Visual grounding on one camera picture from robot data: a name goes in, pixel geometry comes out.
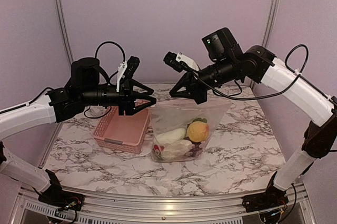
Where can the pink perforated plastic basket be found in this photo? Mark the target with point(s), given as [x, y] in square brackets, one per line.
[122, 133]

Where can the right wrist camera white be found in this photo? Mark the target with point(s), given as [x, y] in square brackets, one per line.
[180, 62]

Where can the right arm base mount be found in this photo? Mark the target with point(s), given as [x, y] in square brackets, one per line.
[271, 197]

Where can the yellow toy lemon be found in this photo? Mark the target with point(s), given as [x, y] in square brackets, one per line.
[198, 131]

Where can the white toy vegetable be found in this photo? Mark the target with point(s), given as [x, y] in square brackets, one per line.
[176, 149]
[171, 136]

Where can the left aluminium frame post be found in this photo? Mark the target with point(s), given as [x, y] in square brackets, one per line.
[63, 29]

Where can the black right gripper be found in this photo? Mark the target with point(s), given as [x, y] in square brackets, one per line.
[194, 91]

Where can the red toy apple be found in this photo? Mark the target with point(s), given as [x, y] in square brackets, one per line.
[157, 150]

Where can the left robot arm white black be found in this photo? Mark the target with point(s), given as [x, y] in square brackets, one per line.
[89, 85]

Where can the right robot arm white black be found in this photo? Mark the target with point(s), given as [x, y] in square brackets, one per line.
[230, 63]

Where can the right aluminium frame post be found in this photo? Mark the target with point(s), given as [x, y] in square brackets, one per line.
[271, 18]

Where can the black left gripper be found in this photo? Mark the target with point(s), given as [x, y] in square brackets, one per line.
[127, 103]

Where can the dark maroon toy fruit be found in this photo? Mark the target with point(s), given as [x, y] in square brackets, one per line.
[195, 151]

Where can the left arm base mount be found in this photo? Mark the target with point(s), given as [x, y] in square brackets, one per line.
[55, 195]

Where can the clear pink zip top bag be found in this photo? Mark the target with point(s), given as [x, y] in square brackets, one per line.
[173, 114]

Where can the aluminium frame post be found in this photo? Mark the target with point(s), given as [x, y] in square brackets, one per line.
[63, 29]
[271, 18]

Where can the aluminium front rail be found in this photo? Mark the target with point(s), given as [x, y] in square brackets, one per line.
[99, 207]

